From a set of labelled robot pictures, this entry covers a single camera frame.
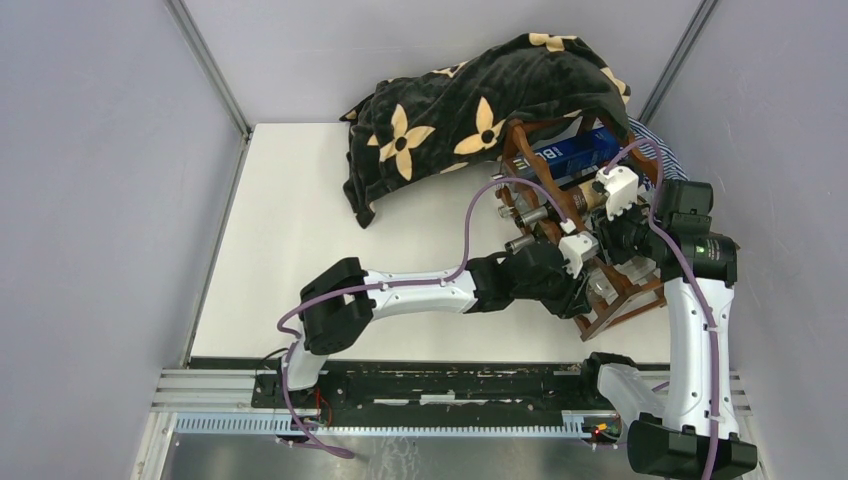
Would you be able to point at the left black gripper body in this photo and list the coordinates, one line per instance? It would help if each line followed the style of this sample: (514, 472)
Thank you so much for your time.
(560, 292)

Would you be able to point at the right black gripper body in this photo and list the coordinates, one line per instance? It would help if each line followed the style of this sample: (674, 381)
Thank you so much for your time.
(625, 236)

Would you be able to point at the dark wine bottle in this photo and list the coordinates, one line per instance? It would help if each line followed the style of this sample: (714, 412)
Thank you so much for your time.
(525, 242)

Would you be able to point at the blue liquid square bottle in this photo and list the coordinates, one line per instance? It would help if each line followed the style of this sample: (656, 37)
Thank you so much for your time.
(573, 158)

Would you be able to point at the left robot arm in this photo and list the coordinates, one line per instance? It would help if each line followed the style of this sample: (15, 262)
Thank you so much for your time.
(337, 306)

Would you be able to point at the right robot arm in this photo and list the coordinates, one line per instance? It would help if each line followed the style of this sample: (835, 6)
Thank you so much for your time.
(692, 431)

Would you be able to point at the wooden wine rack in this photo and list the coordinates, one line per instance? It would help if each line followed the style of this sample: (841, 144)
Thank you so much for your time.
(616, 294)

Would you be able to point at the black floral blanket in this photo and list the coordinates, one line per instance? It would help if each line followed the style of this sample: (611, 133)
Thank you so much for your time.
(411, 128)

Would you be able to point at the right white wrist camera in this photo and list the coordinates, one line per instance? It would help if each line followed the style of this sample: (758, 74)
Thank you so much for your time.
(621, 186)

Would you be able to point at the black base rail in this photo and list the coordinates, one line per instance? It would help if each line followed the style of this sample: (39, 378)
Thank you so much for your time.
(432, 394)

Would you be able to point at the white slotted cable duct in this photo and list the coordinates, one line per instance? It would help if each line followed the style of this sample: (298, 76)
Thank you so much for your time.
(281, 424)

